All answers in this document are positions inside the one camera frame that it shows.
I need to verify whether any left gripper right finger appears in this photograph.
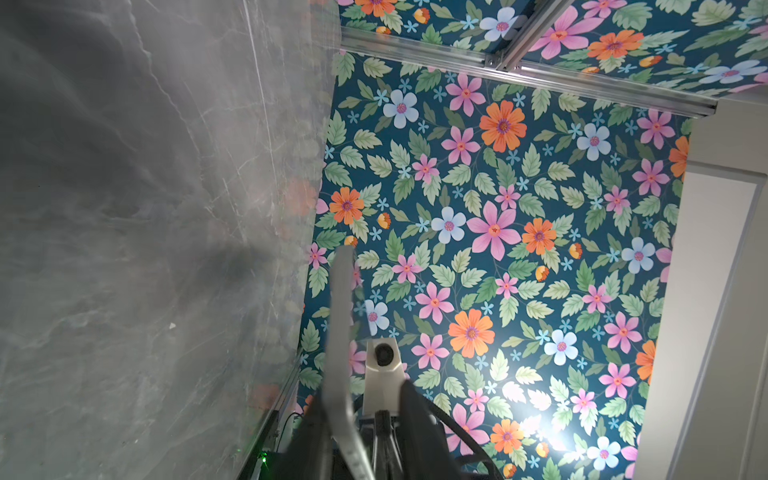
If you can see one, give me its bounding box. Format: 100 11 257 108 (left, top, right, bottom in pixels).
399 381 461 480

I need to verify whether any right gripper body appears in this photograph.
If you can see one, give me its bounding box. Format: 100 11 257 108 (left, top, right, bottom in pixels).
358 410 503 479

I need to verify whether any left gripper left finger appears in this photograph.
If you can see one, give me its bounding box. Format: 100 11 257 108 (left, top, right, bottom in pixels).
272 398 333 480

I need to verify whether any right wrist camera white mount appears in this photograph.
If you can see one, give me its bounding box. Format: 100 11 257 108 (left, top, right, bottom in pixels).
362 338 405 417

